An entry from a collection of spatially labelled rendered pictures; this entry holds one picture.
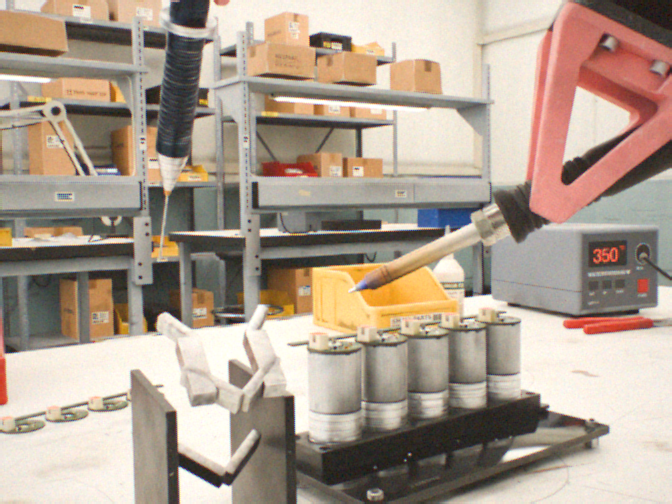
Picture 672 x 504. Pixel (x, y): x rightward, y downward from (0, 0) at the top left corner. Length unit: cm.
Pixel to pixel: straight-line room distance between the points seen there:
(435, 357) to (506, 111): 628
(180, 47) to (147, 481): 12
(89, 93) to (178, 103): 417
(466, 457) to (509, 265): 56
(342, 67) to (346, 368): 293
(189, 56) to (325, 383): 16
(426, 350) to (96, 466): 17
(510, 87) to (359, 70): 346
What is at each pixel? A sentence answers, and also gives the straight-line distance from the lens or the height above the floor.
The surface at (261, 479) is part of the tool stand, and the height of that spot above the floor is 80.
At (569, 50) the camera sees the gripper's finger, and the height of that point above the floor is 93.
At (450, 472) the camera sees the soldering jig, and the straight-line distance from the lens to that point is 34.
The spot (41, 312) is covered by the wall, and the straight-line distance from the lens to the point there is 482.
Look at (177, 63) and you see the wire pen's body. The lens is 23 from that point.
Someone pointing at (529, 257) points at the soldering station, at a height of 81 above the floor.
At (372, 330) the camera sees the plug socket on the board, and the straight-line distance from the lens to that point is 35.
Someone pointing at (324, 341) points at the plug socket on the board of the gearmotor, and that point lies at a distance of 33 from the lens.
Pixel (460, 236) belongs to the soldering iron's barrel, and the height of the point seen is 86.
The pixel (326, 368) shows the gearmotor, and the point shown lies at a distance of 33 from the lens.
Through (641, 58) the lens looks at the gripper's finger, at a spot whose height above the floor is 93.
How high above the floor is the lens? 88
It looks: 4 degrees down
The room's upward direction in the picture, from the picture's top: 1 degrees counter-clockwise
